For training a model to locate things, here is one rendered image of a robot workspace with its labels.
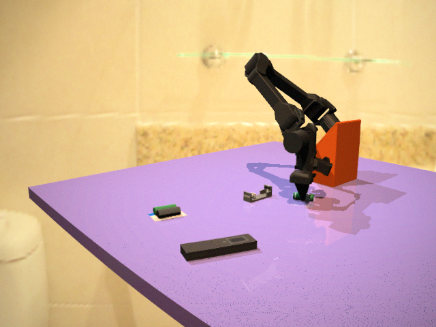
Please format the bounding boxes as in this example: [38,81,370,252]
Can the green and white battery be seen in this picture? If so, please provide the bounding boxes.
[292,192,314,201]

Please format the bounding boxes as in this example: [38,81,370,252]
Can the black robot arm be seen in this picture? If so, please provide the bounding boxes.
[244,52,340,176]

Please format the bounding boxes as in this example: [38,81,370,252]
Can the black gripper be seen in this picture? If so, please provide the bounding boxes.
[290,149,317,200]

